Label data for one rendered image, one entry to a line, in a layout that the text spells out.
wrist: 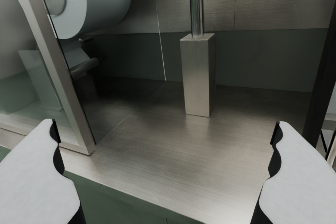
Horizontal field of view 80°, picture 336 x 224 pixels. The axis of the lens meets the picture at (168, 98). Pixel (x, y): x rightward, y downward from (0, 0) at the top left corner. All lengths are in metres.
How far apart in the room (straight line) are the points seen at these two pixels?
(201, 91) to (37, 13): 0.48
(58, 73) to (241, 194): 0.50
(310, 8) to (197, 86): 0.45
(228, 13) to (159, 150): 0.57
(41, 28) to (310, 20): 0.79
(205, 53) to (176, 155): 0.31
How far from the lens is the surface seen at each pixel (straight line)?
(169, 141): 0.63
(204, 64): 0.64
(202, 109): 0.71
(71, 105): 0.58
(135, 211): 0.65
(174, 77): 1.01
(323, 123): 0.49
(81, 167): 0.64
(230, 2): 0.86
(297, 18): 0.86
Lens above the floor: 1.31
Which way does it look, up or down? 28 degrees down
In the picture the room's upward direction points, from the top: 7 degrees counter-clockwise
